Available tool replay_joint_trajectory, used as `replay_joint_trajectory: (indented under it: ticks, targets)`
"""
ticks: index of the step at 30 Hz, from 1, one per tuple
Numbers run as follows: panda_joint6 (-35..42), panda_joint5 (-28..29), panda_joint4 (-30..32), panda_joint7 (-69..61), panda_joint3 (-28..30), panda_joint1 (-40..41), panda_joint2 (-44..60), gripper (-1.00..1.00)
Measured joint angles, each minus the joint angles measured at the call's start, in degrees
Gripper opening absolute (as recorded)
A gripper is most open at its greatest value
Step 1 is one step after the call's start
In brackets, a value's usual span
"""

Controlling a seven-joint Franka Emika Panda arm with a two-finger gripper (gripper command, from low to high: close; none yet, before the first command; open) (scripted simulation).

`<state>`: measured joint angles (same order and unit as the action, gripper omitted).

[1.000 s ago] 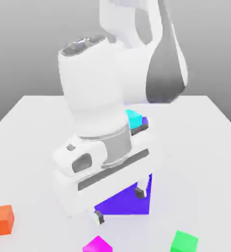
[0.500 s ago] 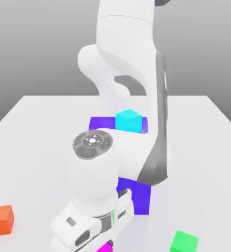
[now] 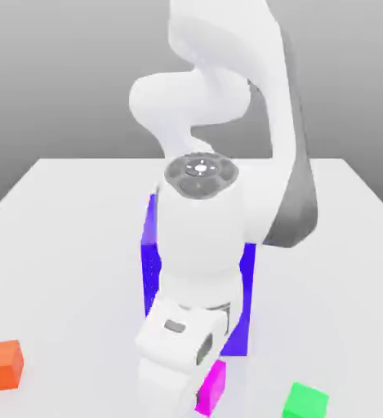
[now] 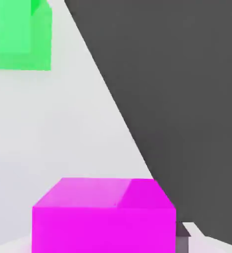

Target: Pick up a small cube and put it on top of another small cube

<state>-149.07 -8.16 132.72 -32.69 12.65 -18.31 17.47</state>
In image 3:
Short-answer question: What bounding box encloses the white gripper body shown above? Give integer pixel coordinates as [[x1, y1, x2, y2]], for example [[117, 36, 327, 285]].
[[137, 356, 210, 418]]

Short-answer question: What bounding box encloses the small magenta cube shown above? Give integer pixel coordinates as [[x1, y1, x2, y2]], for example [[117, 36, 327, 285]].
[[194, 358, 227, 418]]

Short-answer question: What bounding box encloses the small green cube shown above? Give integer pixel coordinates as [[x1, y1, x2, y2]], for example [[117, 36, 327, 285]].
[[281, 381, 330, 418]]

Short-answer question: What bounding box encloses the small orange cube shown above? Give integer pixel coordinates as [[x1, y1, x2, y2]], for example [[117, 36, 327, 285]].
[[0, 339, 25, 394]]

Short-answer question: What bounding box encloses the large blue box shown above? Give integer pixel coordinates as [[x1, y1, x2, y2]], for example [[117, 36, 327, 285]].
[[140, 193, 256, 358]]

